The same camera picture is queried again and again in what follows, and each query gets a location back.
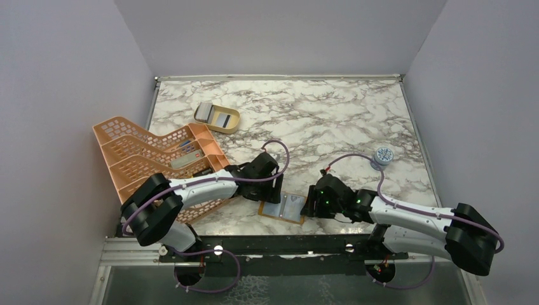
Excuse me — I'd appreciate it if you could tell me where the yellow leather card holder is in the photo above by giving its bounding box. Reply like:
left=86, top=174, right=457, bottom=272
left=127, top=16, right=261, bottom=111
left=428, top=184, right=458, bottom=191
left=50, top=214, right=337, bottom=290
left=258, top=193, right=306, bottom=224

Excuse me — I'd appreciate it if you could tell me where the grey deli box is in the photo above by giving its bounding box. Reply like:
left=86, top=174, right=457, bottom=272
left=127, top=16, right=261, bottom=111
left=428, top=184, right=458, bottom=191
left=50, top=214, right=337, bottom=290
left=170, top=150, right=204, bottom=169

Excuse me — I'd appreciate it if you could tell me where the blue white small jar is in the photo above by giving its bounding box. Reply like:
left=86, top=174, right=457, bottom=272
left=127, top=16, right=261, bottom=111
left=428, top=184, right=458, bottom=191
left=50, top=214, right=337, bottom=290
left=370, top=147, right=394, bottom=170

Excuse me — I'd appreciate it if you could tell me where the grey VIP card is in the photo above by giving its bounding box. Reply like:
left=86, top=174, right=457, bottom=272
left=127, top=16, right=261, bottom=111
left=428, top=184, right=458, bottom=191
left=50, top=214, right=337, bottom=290
left=279, top=194, right=305, bottom=222

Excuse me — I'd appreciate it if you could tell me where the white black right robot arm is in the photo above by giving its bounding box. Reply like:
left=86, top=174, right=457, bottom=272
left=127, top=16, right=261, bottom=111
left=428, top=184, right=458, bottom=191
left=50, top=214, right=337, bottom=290
left=301, top=174, right=498, bottom=276

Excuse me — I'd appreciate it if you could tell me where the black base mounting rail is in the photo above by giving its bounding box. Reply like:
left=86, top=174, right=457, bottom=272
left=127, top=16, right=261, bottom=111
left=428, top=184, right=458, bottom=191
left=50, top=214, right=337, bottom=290
left=159, top=234, right=408, bottom=277

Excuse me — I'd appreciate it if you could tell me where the aluminium table frame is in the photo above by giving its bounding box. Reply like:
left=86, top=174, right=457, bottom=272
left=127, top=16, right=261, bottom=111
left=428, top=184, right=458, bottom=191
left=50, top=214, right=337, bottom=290
left=93, top=78, right=500, bottom=301

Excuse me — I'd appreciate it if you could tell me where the stack of grey cards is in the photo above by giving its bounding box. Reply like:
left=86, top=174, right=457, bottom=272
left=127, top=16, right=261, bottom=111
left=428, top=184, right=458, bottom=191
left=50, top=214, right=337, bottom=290
left=194, top=102, right=214, bottom=123

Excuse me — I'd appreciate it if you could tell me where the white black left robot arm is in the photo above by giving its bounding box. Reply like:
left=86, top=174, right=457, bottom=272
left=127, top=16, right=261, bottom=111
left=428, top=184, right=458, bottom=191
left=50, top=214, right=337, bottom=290
left=121, top=152, right=284, bottom=261

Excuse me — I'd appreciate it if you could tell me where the pink plastic desk organizer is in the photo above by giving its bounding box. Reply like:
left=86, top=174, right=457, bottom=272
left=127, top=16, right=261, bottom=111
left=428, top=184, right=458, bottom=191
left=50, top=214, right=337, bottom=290
left=93, top=116, right=230, bottom=203

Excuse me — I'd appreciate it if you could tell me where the loose striped card in tray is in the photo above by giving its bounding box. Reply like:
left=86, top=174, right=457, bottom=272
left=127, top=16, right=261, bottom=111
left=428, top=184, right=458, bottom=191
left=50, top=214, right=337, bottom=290
left=214, top=112, right=231, bottom=129

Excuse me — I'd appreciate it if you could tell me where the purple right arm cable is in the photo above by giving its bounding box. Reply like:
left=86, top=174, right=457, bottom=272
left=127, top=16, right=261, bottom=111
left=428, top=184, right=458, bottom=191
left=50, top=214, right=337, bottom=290
left=324, top=153, right=505, bottom=291

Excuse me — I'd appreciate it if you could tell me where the beige oval plastic tray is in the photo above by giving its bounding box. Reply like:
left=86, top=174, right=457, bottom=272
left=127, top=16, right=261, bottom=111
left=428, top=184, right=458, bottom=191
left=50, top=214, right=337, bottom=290
left=193, top=102, right=240, bottom=134

